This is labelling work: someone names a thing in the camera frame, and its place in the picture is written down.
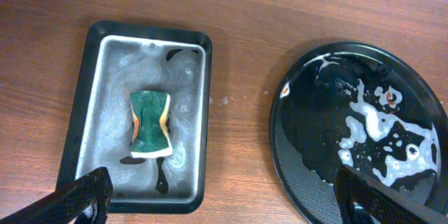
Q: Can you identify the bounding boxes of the black rectangular soapy water tray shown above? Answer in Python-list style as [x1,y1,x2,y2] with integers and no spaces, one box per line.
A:
[56,20,212,214]

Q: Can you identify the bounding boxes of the round black tray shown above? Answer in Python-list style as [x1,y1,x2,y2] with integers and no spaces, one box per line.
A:
[269,42,447,223]

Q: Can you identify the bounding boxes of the green yellow sponge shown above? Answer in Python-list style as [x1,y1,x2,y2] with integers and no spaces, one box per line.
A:
[130,90,173,159]

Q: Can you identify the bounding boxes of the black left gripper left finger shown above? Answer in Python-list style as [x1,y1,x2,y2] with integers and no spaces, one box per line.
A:
[1,167,113,223]

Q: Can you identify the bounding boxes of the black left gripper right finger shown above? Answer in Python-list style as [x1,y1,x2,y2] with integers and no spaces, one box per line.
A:
[333,164,447,223]

